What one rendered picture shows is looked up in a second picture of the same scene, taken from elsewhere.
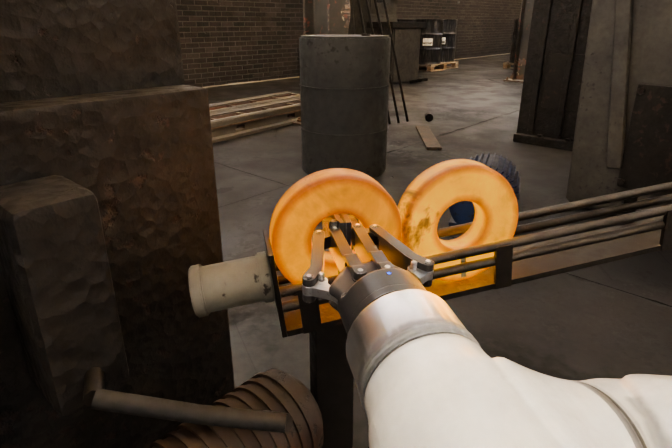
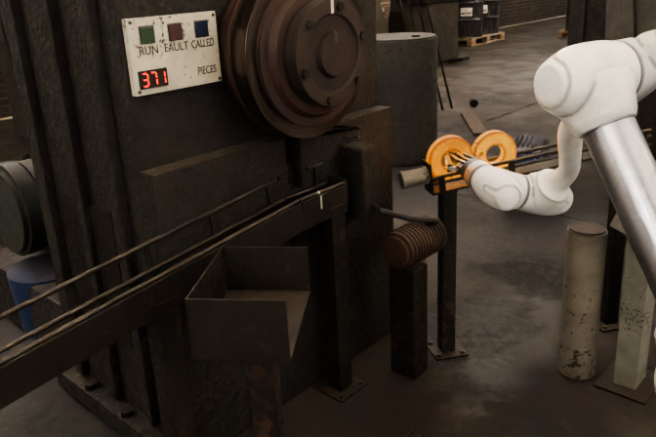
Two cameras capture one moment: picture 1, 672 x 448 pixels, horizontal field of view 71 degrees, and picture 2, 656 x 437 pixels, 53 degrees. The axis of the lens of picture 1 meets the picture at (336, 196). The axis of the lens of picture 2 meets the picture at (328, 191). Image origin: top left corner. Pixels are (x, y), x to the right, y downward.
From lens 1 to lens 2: 1.64 m
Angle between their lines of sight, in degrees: 2
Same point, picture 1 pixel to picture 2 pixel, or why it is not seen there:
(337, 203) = (451, 146)
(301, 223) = (438, 153)
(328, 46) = (385, 49)
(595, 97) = not seen: hidden behind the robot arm
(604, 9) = (615, 13)
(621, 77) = not seen: hidden behind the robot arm
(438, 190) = (485, 140)
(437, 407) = (487, 172)
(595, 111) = not seen: hidden behind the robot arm
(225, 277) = (413, 174)
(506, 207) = (512, 146)
